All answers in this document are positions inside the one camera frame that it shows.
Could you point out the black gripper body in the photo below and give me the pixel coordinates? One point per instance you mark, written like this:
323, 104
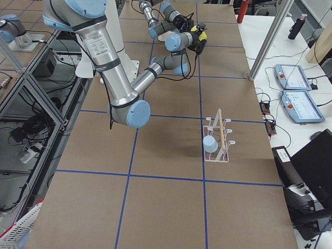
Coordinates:
195, 44
184, 24

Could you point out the yellow plastic cup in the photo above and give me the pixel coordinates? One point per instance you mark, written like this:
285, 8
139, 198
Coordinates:
198, 33

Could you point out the light blue plastic cup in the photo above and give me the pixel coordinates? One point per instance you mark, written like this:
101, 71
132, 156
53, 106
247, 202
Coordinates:
210, 144

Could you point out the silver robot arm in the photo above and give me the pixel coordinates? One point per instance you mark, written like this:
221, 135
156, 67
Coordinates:
88, 20
163, 17

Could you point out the cream plastic tray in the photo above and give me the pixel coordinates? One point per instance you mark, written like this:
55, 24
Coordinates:
162, 38

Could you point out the red cylinder bottle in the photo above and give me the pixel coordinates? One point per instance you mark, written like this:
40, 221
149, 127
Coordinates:
242, 11

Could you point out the far blue teach pendant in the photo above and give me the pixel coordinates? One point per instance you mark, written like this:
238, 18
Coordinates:
292, 77

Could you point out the blue teach pendant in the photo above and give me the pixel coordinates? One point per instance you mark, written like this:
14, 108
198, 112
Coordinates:
292, 77
300, 107

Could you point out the black water bottle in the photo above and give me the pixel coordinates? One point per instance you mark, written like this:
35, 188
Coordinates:
295, 29

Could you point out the near blue teach pendant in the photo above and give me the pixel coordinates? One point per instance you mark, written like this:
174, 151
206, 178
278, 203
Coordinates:
300, 107

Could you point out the black computer monitor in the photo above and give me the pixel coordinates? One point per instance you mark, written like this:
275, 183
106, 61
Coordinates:
313, 164

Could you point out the white wire cup rack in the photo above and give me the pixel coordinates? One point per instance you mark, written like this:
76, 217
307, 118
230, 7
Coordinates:
217, 128

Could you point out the aluminium frame post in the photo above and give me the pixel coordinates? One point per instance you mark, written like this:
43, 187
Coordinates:
270, 37

